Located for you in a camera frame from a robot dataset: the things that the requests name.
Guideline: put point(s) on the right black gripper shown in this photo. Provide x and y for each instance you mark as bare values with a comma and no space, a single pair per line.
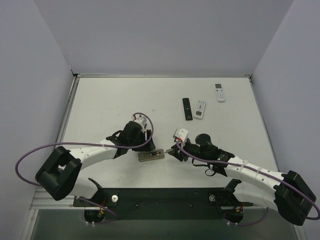
180,152

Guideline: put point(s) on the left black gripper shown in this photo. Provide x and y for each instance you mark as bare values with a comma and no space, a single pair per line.
145,144

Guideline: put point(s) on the beige battery cover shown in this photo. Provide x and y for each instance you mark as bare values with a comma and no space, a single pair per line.
168,151

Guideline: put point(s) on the beige white remote control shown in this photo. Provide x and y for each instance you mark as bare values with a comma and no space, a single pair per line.
144,156

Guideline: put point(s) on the black AAA battery crossing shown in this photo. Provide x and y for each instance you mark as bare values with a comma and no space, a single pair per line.
153,154

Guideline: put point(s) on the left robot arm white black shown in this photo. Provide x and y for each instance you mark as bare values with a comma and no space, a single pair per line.
83,157

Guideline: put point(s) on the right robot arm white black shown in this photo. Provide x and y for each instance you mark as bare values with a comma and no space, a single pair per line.
286,193

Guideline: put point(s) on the small white remote control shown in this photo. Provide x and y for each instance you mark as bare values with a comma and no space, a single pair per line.
200,109

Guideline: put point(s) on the black remote control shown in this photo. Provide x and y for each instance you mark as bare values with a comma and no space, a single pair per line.
187,109

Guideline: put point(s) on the white remote with display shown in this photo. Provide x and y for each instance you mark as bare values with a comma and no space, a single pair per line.
219,92

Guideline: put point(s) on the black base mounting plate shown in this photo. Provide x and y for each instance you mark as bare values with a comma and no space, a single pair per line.
207,203

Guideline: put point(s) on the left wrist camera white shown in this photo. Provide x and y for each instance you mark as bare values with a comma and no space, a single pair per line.
141,120

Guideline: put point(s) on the aluminium frame rail left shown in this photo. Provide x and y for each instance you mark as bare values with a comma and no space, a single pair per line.
62,125

